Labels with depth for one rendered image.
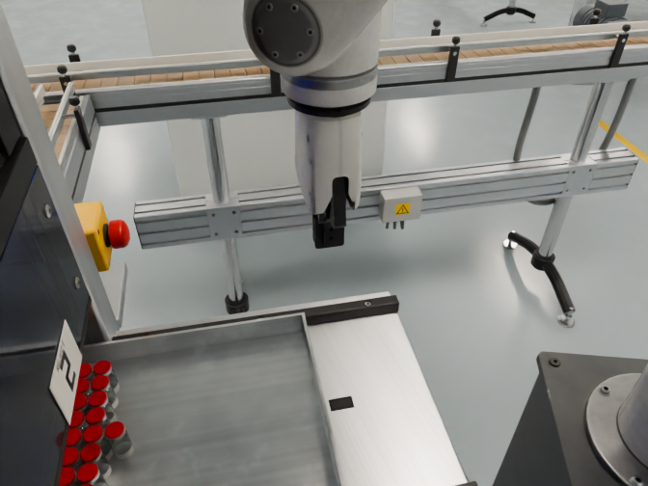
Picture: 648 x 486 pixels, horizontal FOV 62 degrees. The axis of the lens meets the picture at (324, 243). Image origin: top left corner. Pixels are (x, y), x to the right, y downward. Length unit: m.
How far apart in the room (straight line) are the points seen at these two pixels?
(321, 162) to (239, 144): 1.68
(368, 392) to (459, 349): 1.25
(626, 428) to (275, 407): 0.42
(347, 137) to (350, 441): 0.36
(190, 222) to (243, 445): 1.03
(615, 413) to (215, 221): 1.17
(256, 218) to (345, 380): 0.96
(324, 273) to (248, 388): 1.46
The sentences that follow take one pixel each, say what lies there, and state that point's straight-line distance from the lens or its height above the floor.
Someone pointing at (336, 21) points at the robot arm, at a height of 1.35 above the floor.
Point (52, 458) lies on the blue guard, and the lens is 0.56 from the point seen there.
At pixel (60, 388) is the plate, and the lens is 0.58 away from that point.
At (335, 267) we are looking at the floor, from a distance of 2.17.
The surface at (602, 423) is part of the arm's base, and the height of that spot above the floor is 0.87.
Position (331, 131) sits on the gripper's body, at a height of 1.24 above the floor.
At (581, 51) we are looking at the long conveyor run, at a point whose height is 0.93.
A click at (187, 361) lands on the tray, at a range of 0.76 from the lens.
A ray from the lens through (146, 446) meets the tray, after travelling 0.70.
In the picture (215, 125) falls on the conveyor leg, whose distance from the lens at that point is 1.47.
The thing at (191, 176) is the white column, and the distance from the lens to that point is 2.22.
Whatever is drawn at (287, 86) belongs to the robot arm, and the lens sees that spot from 0.47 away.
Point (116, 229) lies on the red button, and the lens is 0.78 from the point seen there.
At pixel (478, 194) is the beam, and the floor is 0.48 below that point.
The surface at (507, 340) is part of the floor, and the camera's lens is 2.01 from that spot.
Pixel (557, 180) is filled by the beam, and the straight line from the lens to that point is 1.91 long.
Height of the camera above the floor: 1.46
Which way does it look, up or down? 40 degrees down
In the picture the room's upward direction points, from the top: straight up
